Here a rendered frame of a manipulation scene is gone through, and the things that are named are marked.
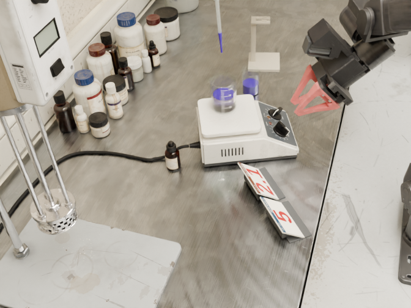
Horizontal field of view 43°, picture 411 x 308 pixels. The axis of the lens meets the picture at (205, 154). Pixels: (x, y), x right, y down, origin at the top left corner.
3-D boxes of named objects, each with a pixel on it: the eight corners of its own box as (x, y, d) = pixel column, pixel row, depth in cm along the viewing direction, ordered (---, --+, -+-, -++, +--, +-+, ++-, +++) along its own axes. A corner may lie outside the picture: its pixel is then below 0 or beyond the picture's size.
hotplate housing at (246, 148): (285, 120, 118) (287, 91, 112) (298, 159, 108) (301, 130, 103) (188, 129, 117) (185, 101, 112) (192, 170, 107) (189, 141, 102)
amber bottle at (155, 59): (147, 67, 136) (144, 42, 131) (152, 61, 138) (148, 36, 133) (157, 69, 136) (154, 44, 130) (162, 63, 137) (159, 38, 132)
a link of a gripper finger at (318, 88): (287, 112, 96) (329, 80, 92) (280, 88, 101) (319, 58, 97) (309, 130, 99) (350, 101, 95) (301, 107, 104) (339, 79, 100)
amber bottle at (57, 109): (71, 134, 118) (60, 99, 111) (56, 131, 119) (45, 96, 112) (79, 123, 121) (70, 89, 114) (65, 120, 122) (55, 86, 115)
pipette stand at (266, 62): (279, 55, 137) (281, 10, 129) (279, 72, 132) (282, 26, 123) (249, 54, 138) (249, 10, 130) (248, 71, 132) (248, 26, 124)
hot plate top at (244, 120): (252, 96, 112) (252, 93, 111) (262, 132, 103) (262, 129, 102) (197, 102, 111) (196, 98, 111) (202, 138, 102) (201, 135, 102)
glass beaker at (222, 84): (235, 99, 110) (234, 67, 105) (239, 115, 106) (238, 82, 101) (207, 102, 110) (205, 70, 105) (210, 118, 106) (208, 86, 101)
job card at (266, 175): (265, 168, 107) (265, 153, 104) (285, 198, 100) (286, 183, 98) (237, 176, 105) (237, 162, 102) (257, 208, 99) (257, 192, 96)
